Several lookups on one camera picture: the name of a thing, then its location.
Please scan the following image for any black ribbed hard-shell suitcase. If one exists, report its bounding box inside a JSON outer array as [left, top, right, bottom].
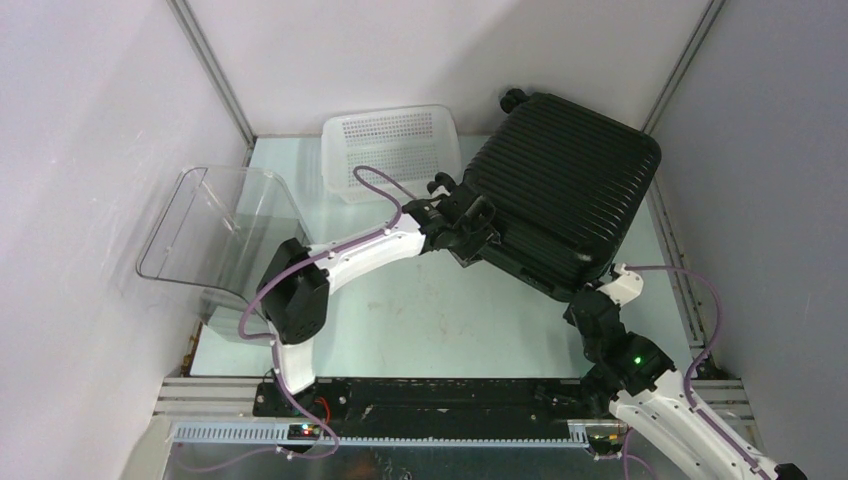
[[461, 88, 662, 302]]

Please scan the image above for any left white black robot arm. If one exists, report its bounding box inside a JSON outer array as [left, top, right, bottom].
[[257, 185, 499, 417]]

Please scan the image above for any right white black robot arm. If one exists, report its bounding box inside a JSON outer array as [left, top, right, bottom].
[[564, 284, 805, 479]]

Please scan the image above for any white perforated plastic basket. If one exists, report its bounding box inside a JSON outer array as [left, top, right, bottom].
[[321, 105, 461, 204]]

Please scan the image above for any clear acrylic bin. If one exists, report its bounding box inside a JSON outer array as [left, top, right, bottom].
[[135, 166, 311, 343]]

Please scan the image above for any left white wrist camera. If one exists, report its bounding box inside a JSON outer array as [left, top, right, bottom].
[[427, 181, 451, 202]]

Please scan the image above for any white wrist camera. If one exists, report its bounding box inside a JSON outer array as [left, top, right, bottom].
[[597, 263, 644, 307], [427, 181, 451, 202]]

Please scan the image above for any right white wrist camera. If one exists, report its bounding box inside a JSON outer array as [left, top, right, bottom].
[[597, 263, 644, 307]]

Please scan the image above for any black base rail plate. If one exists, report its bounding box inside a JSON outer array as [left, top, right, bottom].
[[252, 377, 612, 441]]

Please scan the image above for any aluminium frame rail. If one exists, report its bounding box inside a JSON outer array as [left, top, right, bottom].
[[155, 377, 757, 452]]

